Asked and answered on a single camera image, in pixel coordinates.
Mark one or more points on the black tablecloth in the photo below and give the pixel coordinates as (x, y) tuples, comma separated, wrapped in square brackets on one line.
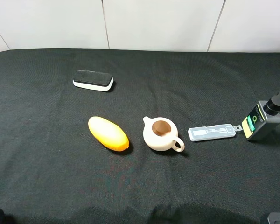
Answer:
[(54, 171)]

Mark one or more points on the cream ceramic teapot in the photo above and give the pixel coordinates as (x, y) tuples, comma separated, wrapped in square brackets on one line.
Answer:
[(161, 134)]

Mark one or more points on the grey right robot base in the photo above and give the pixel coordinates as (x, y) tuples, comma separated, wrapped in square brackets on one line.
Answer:
[(270, 218)]

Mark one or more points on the black and white board eraser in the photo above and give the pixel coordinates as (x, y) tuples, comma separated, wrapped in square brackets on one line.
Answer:
[(92, 80)]

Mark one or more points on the grey bottle with black cap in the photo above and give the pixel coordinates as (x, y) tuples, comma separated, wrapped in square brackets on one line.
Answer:
[(262, 119)]

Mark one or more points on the yellow orange mango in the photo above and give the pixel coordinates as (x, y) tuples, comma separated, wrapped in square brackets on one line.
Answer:
[(108, 134)]

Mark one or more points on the grey flat plastic case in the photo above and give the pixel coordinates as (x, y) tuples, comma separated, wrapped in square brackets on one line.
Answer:
[(213, 132)]

